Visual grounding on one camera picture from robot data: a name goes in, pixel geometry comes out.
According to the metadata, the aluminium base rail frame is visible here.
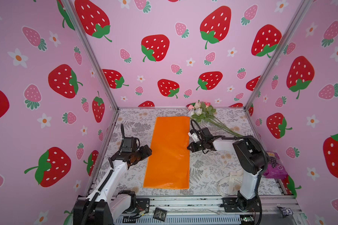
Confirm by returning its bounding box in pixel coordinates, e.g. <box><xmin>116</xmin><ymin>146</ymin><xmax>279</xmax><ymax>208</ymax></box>
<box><xmin>69</xmin><ymin>194</ymin><xmax>306</xmax><ymax>225</ymax></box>

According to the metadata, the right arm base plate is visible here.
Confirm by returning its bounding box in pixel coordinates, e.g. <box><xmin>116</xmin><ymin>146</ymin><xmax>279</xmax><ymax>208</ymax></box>
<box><xmin>221</xmin><ymin>197</ymin><xmax>261</xmax><ymax>213</ymax></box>

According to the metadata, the aluminium corner post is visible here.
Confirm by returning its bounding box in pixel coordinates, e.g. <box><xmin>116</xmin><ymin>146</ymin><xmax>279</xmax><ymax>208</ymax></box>
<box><xmin>244</xmin><ymin>0</ymin><xmax>313</xmax><ymax>112</ymax></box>
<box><xmin>60</xmin><ymin>0</ymin><xmax>119</xmax><ymax>111</ymax></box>

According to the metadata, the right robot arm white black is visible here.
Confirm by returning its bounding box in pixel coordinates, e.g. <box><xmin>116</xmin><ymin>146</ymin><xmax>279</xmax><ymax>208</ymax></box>
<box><xmin>187</xmin><ymin>128</ymin><xmax>268</xmax><ymax>212</ymax></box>

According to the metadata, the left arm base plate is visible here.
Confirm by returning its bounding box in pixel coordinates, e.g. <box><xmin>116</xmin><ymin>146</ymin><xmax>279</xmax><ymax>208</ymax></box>
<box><xmin>123</xmin><ymin>198</ymin><xmax>150</xmax><ymax>214</ymax></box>

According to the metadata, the left aluminium corner post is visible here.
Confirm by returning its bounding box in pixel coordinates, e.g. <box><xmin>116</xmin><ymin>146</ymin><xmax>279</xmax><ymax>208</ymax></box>
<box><xmin>60</xmin><ymin>0</ymin><xmax>119</xmax><ymax>111</ymax></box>

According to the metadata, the right aluminium corner post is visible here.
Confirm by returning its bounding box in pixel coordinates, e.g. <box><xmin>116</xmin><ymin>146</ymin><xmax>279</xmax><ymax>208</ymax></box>
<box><xmin>244</xmin><ymin>0</ymin><xmax>313</xmax><ymax>112</ymax></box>

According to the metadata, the black square tag middle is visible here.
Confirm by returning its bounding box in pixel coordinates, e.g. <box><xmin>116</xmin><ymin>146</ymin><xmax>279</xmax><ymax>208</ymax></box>
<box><xmin>153</xmin><ymin>207</ymin><xmax>168</xmax><ymax>222</ymax></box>

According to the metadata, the orange wrapping paper sheet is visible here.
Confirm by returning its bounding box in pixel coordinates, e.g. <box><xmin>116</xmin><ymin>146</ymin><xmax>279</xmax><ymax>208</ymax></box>
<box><xmin>143</xmin><ymin>116</ymin><xmax>190</xmax><ymax>189</ymax></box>

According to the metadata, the purple snack bag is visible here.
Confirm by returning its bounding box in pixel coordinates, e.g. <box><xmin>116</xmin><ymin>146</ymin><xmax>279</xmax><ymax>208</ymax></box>
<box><xmin>263</xmin><ymin>152</ymin><xmax>288</xmax><ymax>180</ymax></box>

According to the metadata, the white ribbon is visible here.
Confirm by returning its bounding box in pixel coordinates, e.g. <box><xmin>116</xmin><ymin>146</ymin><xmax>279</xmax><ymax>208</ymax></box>
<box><xmin>217</xmin><ymin>169</ymin><xmax>244</xmax><ymax>197</ymax></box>

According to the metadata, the pink fake rose stem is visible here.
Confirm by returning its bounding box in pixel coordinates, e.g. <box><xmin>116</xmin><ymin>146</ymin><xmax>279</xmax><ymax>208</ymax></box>
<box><xmin>187</xmin><ymin>101</ymin><xmax>243</xmax><ymax>138</ymax></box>

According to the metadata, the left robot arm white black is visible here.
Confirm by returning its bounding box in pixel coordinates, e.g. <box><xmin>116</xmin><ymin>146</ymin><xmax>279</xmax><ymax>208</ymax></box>
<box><xmin>73</xmin><ymin>137</ymin><xmax>152</xmax><ymax>225</ymax></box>

